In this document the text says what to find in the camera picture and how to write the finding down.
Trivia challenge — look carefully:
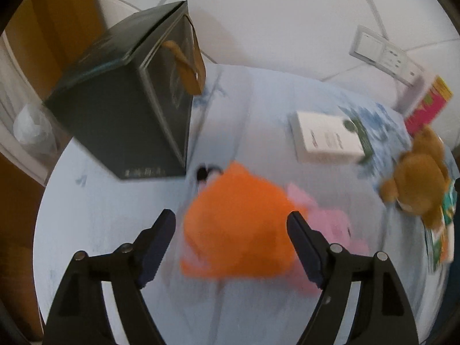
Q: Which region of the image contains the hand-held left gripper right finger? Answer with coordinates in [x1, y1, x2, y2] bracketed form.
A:
[287, 211, 419, 345]

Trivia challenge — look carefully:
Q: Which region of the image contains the dark green box with handle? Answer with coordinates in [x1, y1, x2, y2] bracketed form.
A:
[42, 1, 207, 180]

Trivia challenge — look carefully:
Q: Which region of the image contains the white box with green side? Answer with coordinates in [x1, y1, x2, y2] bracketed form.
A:
[289, 111, 376, 165]

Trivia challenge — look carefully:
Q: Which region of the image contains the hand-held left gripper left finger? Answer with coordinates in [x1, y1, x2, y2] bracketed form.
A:
[43, 208, 177, 345]

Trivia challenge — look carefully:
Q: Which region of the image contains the brown teddy bear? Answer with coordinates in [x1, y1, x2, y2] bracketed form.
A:
[380, 125, 453, 231]

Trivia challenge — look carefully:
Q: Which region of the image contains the wooden cabinet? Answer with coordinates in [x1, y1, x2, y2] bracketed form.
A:
[0, 0, 108, 342]

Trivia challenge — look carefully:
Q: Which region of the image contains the clear plastic bag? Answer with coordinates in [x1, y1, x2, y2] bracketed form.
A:
[12, 102, 60, 155]

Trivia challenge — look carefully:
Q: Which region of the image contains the pink plush toy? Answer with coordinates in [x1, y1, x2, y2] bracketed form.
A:
[285, 183, 371, 295]

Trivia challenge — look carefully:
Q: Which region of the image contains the green printed packet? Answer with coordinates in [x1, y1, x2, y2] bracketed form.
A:
[424, 183, 459, 273]

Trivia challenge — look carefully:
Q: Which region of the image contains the pink and yellow box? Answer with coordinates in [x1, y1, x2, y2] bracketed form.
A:
[393, 74, 453, 137]

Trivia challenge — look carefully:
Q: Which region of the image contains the white wall socket panel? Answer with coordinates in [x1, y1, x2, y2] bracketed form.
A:
[349, 25, 425, 87]

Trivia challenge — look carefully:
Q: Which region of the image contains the orange plush toy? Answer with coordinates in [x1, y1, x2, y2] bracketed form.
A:
[180, 162, 310, 280]

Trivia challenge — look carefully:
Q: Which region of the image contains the light blue floral tablecloth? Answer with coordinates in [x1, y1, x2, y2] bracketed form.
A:
[33, 63, 457, 345]

